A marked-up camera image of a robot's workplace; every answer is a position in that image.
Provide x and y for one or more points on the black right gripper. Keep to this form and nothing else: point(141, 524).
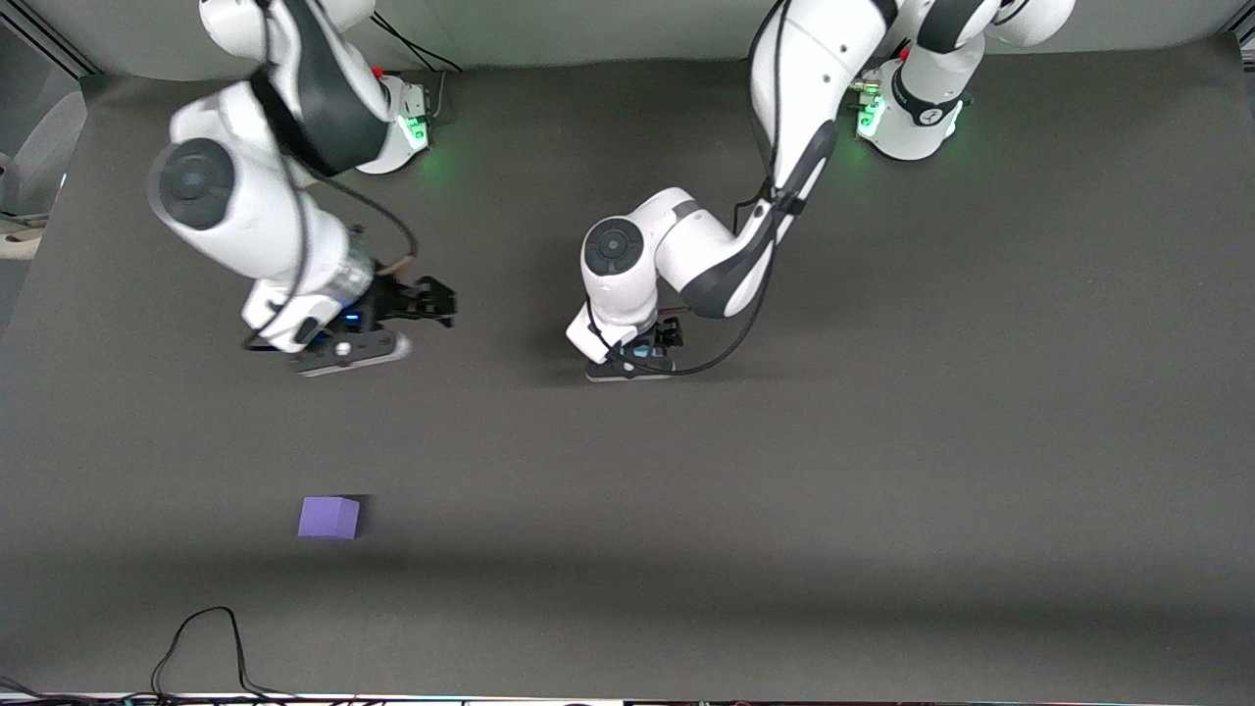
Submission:
point(397, 300)

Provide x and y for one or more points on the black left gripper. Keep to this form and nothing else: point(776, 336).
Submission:
point(668, 338)

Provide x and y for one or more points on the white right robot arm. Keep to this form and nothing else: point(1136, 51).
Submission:
point(245, 206)

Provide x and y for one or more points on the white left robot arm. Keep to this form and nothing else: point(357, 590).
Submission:
point(794, 88)

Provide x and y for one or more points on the purple foam block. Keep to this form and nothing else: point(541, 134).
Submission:
point(328, 518)

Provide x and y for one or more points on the dark grey table mat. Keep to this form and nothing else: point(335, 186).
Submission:
point(784, 510)

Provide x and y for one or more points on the translucent white plastic object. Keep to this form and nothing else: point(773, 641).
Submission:
point(39, 167)

